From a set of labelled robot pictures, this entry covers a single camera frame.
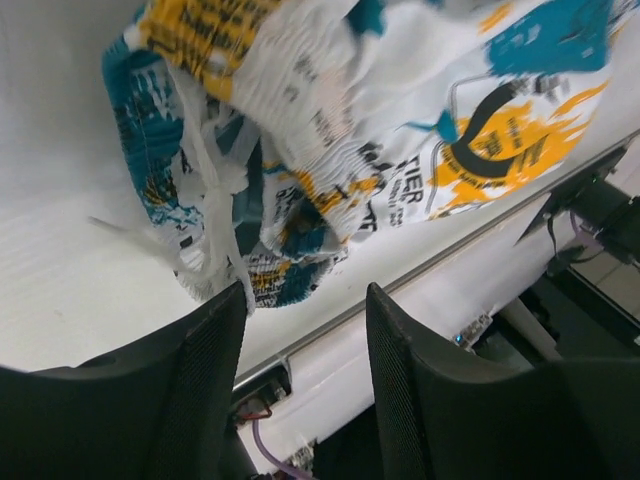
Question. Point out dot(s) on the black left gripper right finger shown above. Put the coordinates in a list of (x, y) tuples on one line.
[(445, 413)]

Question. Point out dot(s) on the printed white teal yellow shorts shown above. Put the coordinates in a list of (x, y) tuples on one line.
[(265, 138)]

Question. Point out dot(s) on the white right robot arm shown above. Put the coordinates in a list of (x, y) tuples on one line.
[(526, 334)]

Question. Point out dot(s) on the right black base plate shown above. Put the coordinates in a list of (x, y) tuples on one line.
[(585, 320)]

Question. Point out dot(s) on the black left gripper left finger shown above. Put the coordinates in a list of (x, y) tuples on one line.
[(156, 408)]

